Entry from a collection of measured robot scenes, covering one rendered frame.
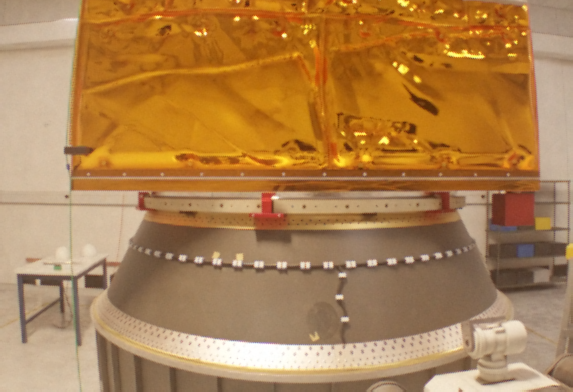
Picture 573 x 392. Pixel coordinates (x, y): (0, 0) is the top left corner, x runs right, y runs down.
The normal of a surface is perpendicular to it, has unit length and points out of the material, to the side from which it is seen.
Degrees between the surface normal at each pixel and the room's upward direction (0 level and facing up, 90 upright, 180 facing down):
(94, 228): 90
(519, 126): 91
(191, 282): 62
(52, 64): 90
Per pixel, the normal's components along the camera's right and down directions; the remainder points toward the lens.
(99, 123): -0.08, -0.03
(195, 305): -0.37, -0.49
